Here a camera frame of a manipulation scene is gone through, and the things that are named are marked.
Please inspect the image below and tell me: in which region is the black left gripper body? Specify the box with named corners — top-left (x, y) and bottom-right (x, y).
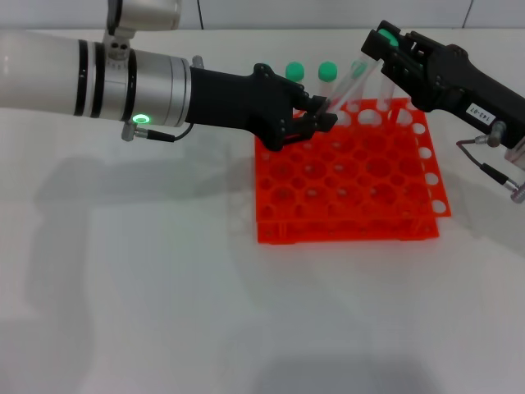
top-left (185, 62), bottom-right (309, 153)

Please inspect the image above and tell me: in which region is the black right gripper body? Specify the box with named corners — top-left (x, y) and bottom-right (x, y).
top-left (409, 43), bottom-right (525, 150)

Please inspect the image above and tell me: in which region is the clear graduated green-capped test tube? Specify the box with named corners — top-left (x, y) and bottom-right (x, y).
top-left (326, 27), bottom-right (401, 117)

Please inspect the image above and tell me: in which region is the orange plastic test tube rack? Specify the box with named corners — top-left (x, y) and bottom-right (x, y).
top-left (253, 97), bottom-right (454, 246)

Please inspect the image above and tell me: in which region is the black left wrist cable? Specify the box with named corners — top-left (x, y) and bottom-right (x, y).
top-left (121, 120), bottom-right (194, 144)

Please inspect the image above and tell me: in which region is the dark right wrist cable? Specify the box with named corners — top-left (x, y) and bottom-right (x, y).
top-left (455, 121), bottom-right (525, 204)

